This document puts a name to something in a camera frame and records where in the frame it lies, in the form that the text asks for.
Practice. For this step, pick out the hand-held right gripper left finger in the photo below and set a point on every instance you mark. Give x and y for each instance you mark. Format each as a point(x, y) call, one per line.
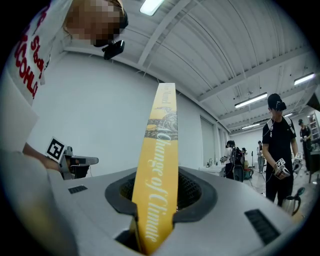
point(87, 212)

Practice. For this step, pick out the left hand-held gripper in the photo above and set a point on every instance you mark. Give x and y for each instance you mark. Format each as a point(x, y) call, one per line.
point(55, 150)

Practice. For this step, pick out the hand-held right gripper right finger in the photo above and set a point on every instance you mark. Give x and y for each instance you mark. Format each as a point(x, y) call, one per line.
point(225, 225)

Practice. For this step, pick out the yellow book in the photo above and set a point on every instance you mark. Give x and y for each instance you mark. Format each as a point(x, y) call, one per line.
point(157, 162)

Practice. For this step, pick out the person's left forearm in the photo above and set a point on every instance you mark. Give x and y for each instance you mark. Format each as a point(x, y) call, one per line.
point(37, 156)

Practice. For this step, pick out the white sink cabinet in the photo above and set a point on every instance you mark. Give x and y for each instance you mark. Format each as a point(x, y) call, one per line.
point(212, 170)

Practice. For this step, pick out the steel kettle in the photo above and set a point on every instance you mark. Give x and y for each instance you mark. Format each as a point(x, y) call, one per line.
point(290, 205)

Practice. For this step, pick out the long ceiling light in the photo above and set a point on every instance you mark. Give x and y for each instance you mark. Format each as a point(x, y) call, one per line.
point(304, 78)
point(151, 6)
point(288, 115)
point(250, 100)
point(250, 126)

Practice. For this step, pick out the dark table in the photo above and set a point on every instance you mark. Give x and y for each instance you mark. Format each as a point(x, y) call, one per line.
point(315, 160)

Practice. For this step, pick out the white shelf unit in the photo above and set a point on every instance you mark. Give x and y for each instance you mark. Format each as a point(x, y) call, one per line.
point(314, 125)

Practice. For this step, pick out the person's white printed shirt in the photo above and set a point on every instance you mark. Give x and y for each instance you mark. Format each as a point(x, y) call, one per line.
point(50, 27)

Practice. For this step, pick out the person's face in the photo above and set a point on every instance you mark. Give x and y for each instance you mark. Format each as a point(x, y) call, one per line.
point(95, 20)

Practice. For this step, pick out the black head-worn camera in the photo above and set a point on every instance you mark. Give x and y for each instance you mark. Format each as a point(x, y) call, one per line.
point(113, 49)

